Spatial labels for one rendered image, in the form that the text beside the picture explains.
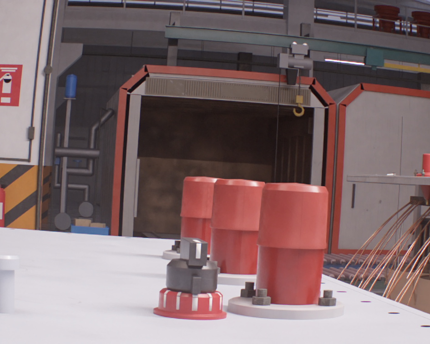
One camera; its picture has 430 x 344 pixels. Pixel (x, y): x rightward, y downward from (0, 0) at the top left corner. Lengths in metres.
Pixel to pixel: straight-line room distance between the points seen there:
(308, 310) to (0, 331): 0.35
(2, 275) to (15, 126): 10.72
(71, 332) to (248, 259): 0.56
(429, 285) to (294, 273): 2.93
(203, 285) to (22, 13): 10.80
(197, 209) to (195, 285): 0.72
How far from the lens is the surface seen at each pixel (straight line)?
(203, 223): 1.73
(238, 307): 1.08
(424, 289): 4.03
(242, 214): 1.40
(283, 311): 1.06
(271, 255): 1.09
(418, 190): 4.58
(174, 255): 1.72
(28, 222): 11.66
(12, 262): 0.95
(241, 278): 1.38
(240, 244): 1.41
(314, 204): 1.09
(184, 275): 1.03
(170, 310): 1.03
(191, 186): 1.74
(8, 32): 11.75
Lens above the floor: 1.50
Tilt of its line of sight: level
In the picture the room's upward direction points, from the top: 3 degrees clockwise
